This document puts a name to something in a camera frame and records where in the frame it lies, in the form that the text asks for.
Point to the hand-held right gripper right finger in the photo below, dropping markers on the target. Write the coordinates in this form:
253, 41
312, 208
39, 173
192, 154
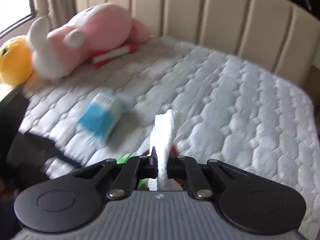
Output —
175, 166

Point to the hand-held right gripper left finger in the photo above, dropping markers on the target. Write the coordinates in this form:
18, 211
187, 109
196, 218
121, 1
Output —
150, 166

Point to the crochet doll green sweater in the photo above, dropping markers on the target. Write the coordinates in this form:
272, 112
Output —
123, 159

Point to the white waffle towel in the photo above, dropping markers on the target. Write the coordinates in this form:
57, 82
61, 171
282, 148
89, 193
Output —
163, 135

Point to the blue and white tissue packet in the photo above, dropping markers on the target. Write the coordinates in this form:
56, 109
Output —
97, 115

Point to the white quilted mattress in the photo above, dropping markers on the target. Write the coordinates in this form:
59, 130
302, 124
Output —
225, 92

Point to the red and white striped plush stick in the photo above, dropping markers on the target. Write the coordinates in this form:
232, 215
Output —
112, 53

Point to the pink and white plush toy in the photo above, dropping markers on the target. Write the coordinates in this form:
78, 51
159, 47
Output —
100, 25

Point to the beige padded headboard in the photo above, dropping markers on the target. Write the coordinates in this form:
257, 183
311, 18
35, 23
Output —
225, 17

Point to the yellow plush toy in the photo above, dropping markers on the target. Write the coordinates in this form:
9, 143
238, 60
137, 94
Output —
12, 62

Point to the window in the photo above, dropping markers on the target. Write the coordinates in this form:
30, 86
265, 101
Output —
12, 5

